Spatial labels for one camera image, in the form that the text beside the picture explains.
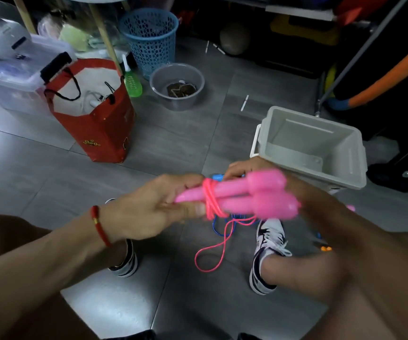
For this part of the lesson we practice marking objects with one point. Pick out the person's left hand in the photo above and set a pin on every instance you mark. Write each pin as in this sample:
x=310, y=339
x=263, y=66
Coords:
x=143, y=212

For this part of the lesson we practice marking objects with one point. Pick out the person's right hand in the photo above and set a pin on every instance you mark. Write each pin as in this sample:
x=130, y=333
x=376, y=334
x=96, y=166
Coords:
x=307, y=194

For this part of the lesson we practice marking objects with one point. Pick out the grey plastic storage bin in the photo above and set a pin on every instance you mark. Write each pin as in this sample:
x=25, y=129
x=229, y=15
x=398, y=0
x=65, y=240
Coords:
x=314, y=138

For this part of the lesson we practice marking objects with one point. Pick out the person's left forearm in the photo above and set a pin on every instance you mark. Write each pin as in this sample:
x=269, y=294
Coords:
x=30, y=272

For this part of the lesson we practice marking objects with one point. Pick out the person's right forearm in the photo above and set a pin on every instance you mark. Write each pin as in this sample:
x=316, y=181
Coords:
x=385, y=272

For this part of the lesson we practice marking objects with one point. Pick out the person's left shoe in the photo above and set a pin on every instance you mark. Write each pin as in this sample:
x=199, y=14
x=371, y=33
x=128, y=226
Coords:
x=129, y=265

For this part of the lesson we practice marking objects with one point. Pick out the person's shoe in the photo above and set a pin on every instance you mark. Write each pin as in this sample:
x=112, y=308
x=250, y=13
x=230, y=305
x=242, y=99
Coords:
x=129, y=265
x=269, y=237

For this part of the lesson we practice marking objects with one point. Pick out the person's right shoe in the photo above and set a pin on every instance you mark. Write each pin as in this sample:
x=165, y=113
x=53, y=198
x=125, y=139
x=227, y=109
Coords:
x=269, y=237

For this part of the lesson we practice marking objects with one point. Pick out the person's right leg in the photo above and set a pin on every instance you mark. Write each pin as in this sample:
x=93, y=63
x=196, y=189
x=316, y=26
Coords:
x=314, y=276

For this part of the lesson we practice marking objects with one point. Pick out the clear plastic storage bin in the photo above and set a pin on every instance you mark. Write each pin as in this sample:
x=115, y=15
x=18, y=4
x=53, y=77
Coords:
x=12, y=92

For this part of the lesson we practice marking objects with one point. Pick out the red paper bag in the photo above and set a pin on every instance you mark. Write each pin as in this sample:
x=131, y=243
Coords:
x=108, y=138

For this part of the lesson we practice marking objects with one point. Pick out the grey plastic stool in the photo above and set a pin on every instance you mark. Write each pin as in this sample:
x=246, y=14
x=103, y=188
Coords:
x=111, y=304

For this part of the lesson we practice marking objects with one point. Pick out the black weight machine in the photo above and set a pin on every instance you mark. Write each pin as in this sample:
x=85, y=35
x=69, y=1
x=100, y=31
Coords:
x=402, y=155

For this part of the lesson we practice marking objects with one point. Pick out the white marker pen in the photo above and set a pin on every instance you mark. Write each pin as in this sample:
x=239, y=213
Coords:
x=207, y=47
x=219, y=49
x=244, y=103

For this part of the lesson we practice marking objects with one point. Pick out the green spray bottle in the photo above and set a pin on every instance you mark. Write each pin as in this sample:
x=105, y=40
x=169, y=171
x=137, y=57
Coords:
x=133, y=84

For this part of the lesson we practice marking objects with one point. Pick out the grey plastic basin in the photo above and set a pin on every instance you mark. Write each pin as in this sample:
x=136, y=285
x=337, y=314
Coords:
x=161, y=84

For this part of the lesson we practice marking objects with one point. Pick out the multicoloured hula hoop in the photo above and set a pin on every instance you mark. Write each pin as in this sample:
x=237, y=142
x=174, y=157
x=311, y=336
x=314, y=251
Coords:
x=392, y=79

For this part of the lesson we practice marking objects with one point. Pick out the yellow flat board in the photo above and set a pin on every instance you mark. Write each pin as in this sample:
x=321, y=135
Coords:
x=299, y=31

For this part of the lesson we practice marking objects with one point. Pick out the black rectangular pad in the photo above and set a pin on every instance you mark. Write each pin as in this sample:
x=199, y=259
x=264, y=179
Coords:
x=57, y=67

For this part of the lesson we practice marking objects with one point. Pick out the blue mesh wastebasket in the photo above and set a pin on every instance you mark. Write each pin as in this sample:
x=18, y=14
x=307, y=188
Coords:
x=151, y=42

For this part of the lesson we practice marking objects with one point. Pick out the brown ball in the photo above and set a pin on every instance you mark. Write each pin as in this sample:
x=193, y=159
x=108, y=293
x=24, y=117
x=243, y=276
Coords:
x=235, y=38

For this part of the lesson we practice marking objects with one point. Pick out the white oval side table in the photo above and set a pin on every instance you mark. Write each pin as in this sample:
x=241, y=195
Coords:
x=106, y=35

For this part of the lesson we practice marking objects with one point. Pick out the clear plastic bag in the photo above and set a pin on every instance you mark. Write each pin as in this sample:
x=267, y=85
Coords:
x=74, y=37

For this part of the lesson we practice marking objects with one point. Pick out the orange red fabric bag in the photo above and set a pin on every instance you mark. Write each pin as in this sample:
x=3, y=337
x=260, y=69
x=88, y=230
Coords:
x=360, y=8

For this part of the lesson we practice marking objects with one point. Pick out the white VR headset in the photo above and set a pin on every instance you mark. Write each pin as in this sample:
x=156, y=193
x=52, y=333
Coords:
x=2, y=40

